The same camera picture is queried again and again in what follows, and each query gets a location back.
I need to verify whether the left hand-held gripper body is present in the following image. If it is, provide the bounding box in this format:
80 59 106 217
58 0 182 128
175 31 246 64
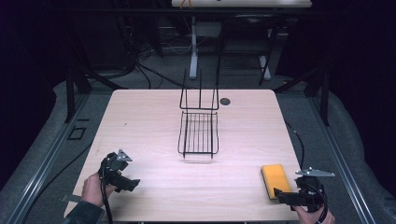
97 148 134 191

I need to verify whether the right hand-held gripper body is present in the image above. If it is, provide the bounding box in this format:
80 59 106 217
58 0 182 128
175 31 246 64
294 166 336 214

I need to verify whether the yellow sponge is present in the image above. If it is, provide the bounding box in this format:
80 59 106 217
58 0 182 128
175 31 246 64
261 163 293 201

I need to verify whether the black wire rack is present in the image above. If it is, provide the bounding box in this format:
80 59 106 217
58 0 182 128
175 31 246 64
177 68 220 161

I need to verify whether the person's right hand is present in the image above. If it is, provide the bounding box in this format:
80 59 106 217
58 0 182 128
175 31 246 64
291 204 336 224

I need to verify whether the person's left hand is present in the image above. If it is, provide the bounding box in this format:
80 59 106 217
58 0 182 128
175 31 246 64
80 172 117 208

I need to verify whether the grey tape strip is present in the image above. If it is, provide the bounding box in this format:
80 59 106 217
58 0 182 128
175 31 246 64
60 193 83 203

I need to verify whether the black tape square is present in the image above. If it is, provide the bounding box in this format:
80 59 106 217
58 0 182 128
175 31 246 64
66 125 88 141

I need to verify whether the black chair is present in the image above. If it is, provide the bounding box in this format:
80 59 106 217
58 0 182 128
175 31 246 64
215 13 283 87

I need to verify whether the white desk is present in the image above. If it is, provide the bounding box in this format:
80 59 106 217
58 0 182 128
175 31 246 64
171 0 313 81

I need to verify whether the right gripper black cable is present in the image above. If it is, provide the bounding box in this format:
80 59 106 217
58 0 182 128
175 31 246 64
306 182 330 224

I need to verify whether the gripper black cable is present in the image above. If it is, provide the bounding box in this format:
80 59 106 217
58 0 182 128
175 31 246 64
306 182 330 224
98 167 114 224

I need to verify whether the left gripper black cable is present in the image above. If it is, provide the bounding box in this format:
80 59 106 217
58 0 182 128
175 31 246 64
98 167 114 224

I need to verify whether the aluminium floor rail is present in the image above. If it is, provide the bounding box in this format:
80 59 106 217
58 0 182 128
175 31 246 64
6 92 92 224
307 92 377 224

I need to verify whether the black cable beside table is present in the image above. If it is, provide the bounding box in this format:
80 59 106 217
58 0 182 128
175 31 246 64
284 120 305 171

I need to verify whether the black metal frame stand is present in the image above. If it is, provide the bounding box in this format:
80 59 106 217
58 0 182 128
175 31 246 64
273 62 332 127
59 18 129 124

